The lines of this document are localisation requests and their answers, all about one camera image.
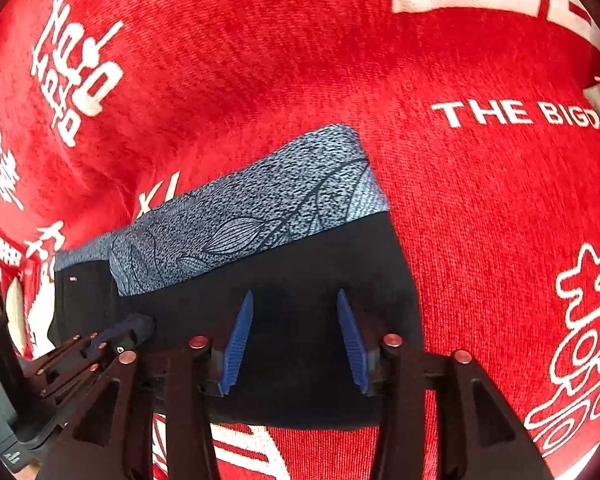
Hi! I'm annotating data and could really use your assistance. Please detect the cream white cloth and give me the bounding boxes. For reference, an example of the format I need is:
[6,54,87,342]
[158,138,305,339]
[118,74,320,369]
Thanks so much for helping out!
[5,280,30,343]

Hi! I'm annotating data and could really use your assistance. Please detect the red printed blanket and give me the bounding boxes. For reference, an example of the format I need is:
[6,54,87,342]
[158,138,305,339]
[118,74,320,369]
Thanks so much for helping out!
[0,0,600,480]

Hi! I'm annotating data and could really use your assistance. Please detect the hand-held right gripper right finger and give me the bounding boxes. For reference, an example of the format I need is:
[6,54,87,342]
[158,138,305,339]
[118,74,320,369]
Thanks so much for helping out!
[336,289,555,480]

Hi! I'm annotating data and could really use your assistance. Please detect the black pants with blue-grey stripe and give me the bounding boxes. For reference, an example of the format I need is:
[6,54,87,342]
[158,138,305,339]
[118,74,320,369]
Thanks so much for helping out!
[47,124,425,431]

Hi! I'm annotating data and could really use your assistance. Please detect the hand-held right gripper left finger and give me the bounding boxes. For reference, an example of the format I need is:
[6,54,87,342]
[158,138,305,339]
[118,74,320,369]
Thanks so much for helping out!
[36,289,255,480]

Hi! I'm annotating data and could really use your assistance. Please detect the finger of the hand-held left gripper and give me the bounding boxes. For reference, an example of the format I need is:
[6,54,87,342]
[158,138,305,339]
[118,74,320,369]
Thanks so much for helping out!
[27,345,126,428]
[22,312,157,381]

